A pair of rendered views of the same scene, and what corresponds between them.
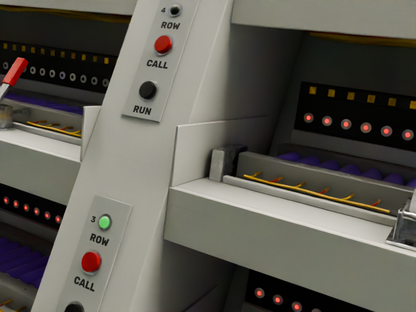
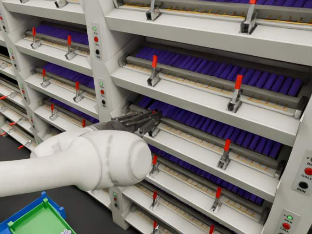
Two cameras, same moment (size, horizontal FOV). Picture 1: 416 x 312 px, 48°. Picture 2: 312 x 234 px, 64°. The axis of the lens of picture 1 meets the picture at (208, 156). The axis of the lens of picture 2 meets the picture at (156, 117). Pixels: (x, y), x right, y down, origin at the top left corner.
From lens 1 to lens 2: 0.63 m
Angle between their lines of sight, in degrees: 40
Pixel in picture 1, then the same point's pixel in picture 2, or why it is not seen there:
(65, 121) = (250, 156)
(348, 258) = not seen: outside the picture
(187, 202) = not seen: outside the picture
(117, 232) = (295, 221)
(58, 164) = (264, 193)
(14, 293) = (243, 204)
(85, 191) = (279, 205)
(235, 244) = not seen: outside the picture
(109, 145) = (287, 195)
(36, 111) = (234, 149)
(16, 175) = (243, 187)
